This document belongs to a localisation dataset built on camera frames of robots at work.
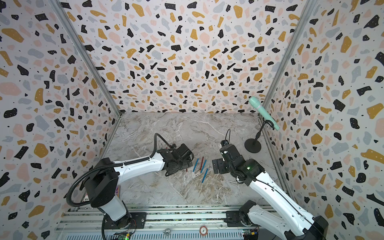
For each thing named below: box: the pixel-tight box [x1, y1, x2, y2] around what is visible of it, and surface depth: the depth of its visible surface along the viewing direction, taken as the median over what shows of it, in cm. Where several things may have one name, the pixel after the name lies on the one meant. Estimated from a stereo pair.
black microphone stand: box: [244, 120, 275, 154], surface depth 105 cm
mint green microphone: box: [248, 96, 280, 131], surface depth 82 cm
